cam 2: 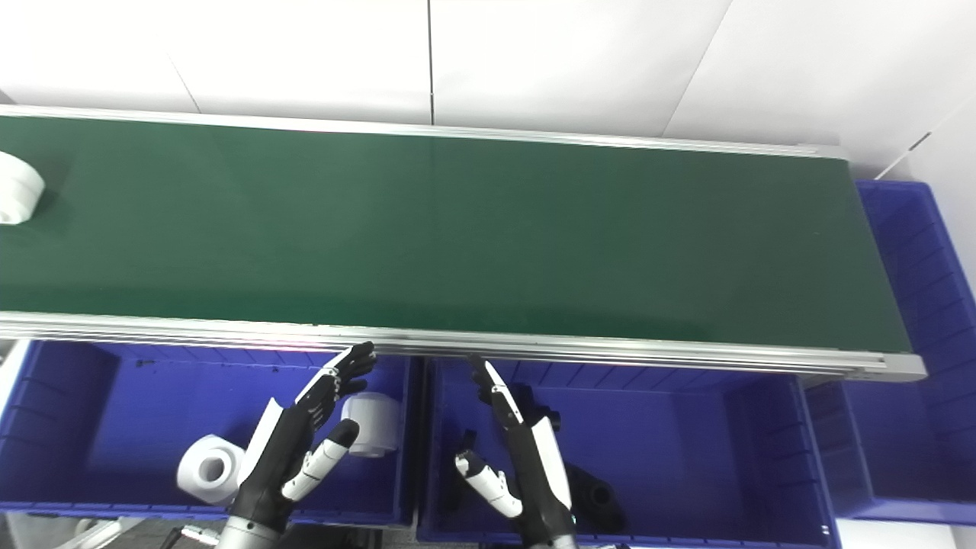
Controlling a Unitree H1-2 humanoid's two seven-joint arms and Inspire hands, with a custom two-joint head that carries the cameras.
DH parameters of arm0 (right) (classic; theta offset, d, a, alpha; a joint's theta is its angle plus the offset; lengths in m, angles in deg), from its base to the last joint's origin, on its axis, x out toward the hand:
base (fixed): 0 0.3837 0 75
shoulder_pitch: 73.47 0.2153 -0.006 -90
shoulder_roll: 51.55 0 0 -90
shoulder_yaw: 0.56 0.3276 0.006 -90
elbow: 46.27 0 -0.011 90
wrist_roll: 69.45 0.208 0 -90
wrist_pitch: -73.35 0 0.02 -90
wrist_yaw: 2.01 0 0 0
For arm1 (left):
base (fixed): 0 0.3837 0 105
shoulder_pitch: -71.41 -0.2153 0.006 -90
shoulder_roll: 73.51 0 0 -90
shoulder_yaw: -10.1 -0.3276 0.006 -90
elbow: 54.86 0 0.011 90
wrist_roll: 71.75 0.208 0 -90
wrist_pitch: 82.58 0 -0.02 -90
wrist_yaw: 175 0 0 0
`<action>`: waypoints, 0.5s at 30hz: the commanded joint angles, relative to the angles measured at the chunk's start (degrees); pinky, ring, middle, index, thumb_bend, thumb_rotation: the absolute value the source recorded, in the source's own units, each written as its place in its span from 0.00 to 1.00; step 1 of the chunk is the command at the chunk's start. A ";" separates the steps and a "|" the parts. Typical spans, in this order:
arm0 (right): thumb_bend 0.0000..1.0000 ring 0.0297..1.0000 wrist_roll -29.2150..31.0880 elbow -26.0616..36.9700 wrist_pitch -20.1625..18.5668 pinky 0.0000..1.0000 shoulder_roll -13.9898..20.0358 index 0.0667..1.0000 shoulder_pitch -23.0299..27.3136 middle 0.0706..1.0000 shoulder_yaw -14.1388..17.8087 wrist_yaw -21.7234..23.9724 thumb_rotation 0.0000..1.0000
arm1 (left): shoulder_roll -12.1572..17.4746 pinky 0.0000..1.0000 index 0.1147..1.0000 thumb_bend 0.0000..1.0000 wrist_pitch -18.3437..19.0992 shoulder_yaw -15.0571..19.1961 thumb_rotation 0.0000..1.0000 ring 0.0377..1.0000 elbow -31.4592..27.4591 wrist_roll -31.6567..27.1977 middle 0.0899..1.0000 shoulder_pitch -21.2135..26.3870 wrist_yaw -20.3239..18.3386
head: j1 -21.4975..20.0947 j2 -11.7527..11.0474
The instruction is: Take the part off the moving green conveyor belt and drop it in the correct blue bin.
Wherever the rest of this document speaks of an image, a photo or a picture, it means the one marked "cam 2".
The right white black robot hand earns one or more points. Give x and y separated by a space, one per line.
534 473

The blue bin with black parts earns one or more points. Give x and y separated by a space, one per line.
671 457

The blue bin with white parts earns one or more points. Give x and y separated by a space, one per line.
137 412

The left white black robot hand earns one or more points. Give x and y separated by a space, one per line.
278 457

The green conveyor belt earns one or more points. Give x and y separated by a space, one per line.
610 354
457 236

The empty blue bin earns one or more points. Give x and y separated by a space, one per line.
915 305

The white plastic cylinder part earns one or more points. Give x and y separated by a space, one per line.
210 469
377 423
15 187

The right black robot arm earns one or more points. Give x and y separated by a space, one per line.
553 544

